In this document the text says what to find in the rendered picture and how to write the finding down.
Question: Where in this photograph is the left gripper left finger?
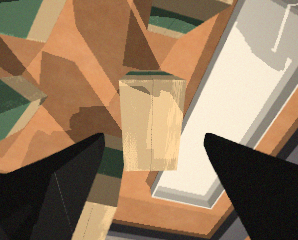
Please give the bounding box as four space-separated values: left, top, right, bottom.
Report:
0 133 105 240

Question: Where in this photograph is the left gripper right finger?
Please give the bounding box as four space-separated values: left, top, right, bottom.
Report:
203 133 298 240

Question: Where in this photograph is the tan and green rectangular block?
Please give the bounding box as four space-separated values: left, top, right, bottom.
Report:
0 0 66 42
72 134 124 240
0 75 48 141
147 0 233 38
119 70 187 171

